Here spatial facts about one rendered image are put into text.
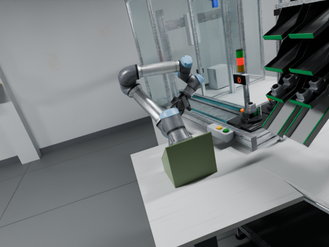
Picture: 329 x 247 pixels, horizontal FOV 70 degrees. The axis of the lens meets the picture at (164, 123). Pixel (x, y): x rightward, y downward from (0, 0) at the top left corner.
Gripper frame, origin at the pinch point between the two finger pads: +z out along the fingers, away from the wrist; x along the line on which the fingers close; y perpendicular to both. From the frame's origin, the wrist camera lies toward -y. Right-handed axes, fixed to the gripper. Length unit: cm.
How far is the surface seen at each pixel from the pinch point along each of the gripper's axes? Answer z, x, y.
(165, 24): -72, 10, 86
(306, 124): -38, -24, -66
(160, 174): 32.8, -5.1, -20.5
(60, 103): 80, -19, 303
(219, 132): -12.4, -23.9, -20.9
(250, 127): -26, -30, -34
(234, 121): -26.0, -32.3, -18.5
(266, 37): -59, 15, -42
